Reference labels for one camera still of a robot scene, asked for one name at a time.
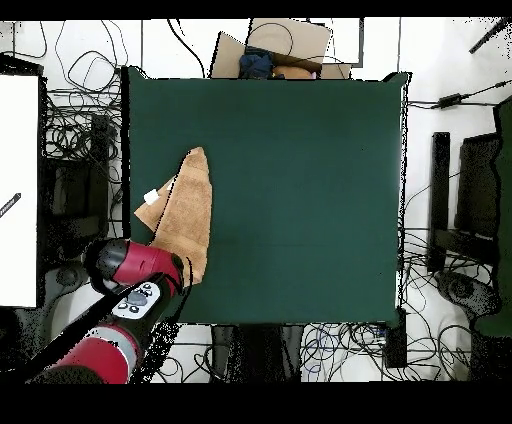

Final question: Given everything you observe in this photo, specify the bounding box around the dark green table cloth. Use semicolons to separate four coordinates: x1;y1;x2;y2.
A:
121;65;411;327

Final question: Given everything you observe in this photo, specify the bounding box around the dark blue cloth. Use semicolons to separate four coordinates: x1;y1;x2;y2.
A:
238;49;275;80

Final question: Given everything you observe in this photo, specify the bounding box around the orange cloth in box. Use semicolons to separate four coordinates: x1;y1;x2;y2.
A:
271;64;313;80

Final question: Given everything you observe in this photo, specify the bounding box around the white board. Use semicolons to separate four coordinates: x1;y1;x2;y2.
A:
0;73;41;309

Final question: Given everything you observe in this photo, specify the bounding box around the black equipment rack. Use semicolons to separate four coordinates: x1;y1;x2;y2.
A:
39;113;111;261

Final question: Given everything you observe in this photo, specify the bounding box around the black upright stand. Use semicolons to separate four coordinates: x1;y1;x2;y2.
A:
210;323;305;381

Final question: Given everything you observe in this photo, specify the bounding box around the orange terry towel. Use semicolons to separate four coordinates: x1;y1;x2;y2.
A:
133;146;214;287

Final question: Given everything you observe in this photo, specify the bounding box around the brown cardboard box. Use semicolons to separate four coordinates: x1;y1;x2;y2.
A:
209;17;353;80

